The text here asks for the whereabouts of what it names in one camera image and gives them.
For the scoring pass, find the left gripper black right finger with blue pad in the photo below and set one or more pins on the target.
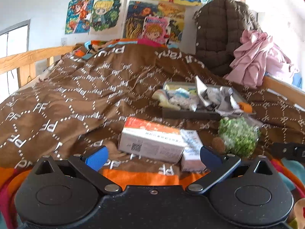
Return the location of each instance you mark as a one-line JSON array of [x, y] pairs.
[[220, 166]]

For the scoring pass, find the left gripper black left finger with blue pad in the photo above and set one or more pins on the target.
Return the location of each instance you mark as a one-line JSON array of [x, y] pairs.
[[88, 165]]

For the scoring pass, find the white plastic wrapper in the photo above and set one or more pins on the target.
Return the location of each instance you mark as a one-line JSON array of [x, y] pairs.
[[218, 95]]

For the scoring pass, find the white blue soft cloth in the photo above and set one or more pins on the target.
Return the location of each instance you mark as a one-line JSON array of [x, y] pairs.
[[179, 99]]

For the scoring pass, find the grey face mask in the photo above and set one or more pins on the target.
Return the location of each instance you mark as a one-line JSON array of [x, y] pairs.
[[201, 92]]

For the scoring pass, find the grey drawstring pouch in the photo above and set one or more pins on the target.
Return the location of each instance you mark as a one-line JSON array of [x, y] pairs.
[[228, 105]]

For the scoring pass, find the small white pink box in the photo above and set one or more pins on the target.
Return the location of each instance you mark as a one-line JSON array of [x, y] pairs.
[[191, 160]]

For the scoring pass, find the bag of green peas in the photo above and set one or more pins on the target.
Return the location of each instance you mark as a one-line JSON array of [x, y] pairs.
[[240, 135]]

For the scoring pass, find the brown patterned duvet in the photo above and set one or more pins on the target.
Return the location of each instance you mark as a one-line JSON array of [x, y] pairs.
[[83, 100]]

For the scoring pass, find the orange white medicine box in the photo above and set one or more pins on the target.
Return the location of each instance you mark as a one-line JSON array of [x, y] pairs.
[[151, 140]]

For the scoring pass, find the grey tray with colourful picture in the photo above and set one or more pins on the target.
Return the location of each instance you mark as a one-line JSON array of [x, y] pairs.
[[200, 114]]

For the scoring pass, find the colourful cartoon bedsheet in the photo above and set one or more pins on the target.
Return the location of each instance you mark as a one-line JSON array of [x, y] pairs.
[[143, 178]]

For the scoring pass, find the pink garment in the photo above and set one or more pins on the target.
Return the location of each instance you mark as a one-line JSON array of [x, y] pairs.
[[259, 55]]

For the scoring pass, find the brown quilted jacket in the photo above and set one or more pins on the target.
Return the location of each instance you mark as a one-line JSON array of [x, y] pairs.
[[220, 24]]

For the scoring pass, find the blond boy green picture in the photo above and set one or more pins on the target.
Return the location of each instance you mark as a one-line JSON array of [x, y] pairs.
[[107, 17]]

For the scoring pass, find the pink girl picture book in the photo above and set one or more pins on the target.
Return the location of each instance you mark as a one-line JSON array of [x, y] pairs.
[[156, 29]]

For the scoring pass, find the red-haired girl picture left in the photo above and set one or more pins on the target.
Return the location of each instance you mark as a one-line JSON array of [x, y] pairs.
[[79, 16]]

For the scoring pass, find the dark blue orange picture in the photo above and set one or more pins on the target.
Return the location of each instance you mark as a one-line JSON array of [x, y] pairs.
[[137, 11]]

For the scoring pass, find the wooden bed rail right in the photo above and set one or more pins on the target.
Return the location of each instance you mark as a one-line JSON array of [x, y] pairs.
[[292, 93]]

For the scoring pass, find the wooden bed rail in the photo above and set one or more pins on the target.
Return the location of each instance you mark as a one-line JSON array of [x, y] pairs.
[[292, 93], [25, 63]]

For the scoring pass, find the blue cloth on rail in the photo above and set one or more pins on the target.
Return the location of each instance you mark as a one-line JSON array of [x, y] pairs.
[[297, 80]]

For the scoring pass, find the wooden bed rail left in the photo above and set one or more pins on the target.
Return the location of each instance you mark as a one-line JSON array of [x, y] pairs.
[[25, 63]]

